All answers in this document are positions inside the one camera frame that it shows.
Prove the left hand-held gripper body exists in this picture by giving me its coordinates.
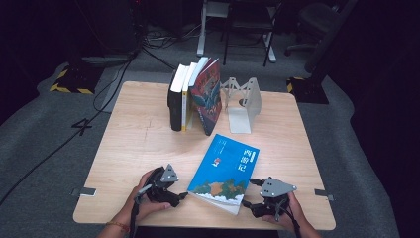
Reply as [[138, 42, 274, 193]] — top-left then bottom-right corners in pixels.
[[134, 163, 180, 206]]

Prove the looped black floor cable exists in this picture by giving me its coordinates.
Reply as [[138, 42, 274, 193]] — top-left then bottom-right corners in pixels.
[[92, 62, 131, 114]]

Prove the white desk frame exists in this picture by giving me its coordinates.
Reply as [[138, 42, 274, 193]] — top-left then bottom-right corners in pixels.
[[196, 0, 278, 63]]

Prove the left hand-held gripper black cable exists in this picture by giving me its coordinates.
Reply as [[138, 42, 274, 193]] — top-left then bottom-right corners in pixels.
[[129, 201, 142, 238]]

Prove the bundle of floor cables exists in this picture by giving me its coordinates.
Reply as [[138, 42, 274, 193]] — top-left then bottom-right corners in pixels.
[[143, 22, 200, 50]]

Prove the right hand-held gripper black cable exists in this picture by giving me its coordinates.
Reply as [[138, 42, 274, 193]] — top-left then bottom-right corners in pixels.
[[276, 197, 302, 238]]

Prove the yellow book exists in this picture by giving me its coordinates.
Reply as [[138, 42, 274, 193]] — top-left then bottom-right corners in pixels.
[[180, 61, 198, 132]]

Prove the person's left hand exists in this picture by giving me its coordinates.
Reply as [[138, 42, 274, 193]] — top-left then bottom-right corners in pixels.
[[120, 169, 172, 226]]

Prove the hand-held gripper black cable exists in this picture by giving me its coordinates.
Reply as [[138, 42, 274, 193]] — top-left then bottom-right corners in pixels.
[[129, 201, 142, 238], [276, 197, 302, 238]]

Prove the person's right hand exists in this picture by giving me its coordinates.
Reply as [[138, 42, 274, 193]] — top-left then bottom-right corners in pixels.
[[262, 192, 306, 234]]

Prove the orange bead bracelet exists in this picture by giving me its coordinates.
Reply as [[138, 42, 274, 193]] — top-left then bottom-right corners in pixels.
[[105, 220, 131, 234]]

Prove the long black floor cable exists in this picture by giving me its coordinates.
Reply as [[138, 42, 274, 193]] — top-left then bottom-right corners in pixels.
[[0, 53, 139, 206]]

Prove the black yellow striped stand base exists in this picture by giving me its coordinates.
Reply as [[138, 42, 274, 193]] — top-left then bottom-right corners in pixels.
[[286, 76, 330, 105], [49, 63, 105, 95]]

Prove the red and blue illustrated book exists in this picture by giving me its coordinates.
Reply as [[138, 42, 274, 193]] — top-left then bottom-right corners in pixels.
[[188, 57, 223, 137]]

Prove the blue paperback book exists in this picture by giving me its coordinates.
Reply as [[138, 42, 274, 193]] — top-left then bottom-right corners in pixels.
[[186, 133, 261, 216]]

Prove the black office chair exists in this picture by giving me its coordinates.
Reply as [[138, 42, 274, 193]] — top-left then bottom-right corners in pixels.
[[284, 1, 341, 58]]

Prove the dark equipment stand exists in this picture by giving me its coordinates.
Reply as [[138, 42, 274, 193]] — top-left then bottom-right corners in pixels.
[[68, 0, 147, 67]]

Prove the black metal chair frame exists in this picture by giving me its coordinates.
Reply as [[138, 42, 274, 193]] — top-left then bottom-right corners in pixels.
[[222, 0, 282, 67]]

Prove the white expandable metal bookend rack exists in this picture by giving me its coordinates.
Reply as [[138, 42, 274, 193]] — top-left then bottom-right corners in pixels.
[[219, 76, 263, 135]]

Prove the dark slanted stand pole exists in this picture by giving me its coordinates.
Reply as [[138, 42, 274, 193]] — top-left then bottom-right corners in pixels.
[[303, 0, 360, 74]]

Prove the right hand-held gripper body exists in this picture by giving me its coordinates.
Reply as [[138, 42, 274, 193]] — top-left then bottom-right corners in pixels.
[[260, 177, 297, 222]]

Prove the black hardcover book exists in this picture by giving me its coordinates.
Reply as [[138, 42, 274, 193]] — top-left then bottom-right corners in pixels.
[[166, 63, 190, 132]]

